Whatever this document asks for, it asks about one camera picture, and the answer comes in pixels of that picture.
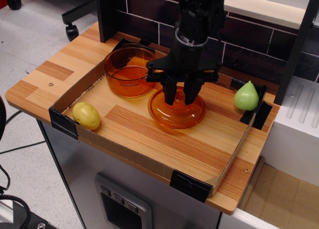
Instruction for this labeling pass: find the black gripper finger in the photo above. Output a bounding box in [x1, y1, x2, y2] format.
[162, 76, 178, 106]
[183, 76, 204, 105]

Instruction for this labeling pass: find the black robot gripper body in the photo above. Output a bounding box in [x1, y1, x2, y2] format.
[146, 37, 223, 86]

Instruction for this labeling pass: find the orange transparent pot lid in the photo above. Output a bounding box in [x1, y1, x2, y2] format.
[148, 87, 206, 129]

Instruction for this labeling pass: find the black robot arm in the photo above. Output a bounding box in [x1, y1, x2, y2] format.
[146, 0, 226, 105]

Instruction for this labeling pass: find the orange transparent plastic pot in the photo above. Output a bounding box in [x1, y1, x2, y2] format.
[103, 44, 156, 98]

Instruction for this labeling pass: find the green toy pear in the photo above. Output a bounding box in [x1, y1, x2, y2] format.
[234, 81, 259, 111]

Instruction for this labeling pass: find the yellow toy potato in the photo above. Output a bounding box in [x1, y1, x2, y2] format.
[72, 102, 100, 130]

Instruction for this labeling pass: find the black office chair base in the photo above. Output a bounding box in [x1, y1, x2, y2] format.
[62, 0, 96, 41]

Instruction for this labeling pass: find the cardboard fence with black tape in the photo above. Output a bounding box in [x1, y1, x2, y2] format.
[49, 35, 279, 214]

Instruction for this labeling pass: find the white toy sink unit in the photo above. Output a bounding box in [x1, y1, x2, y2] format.
[262, 77, 319, 185]

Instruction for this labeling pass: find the grey control panel with buttons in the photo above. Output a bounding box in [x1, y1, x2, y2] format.
[95, 174, 153, 229]

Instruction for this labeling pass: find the black caster wheel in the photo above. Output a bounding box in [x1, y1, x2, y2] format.
[7, 0, 22, 10]

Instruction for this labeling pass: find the black vertical post right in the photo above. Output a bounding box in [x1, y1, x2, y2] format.
[274, 0, 319, 105]

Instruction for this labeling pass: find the black cable on floor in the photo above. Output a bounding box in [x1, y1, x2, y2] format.
[0, 109, 47, 155]

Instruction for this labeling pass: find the black equipment with braided cable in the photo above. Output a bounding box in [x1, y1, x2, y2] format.
[0, 195, 57, 229]

